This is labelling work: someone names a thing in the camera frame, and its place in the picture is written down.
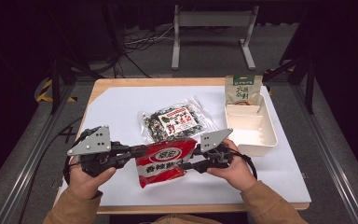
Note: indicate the red seasoning packet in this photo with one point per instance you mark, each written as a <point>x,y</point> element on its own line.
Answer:
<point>164,161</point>

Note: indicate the black tripod stand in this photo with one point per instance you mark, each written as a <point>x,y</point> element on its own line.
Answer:
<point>62,68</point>
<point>304,77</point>

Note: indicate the beige green snack packet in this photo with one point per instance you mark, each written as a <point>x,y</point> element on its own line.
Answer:
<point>243,88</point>

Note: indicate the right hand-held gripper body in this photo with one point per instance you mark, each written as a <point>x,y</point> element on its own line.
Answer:
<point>213,140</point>

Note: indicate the aluminium floor rail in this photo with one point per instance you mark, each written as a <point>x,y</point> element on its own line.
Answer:
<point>28,161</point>
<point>326,149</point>

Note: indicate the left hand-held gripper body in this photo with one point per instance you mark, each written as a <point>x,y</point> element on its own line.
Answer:
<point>94,144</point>

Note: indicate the yellow black hazard tape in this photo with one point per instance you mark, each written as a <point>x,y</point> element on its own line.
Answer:
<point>45,91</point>

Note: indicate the cream plastic divided container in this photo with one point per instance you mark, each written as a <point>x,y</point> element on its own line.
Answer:
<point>254,133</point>

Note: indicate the person's right hand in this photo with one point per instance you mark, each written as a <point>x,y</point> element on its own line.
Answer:
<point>236,174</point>

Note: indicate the clear dried vegetable packet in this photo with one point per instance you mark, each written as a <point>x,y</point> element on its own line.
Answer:
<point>177,123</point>

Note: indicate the person's left hand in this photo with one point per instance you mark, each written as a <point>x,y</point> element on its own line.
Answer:
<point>87,183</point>

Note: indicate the person's tan clothing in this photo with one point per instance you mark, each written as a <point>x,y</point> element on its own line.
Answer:
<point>183,219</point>

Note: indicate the grey metal stand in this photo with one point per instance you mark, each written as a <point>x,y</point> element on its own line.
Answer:
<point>214,18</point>

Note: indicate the white table sheet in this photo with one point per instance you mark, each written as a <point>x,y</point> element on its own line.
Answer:
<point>121,105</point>

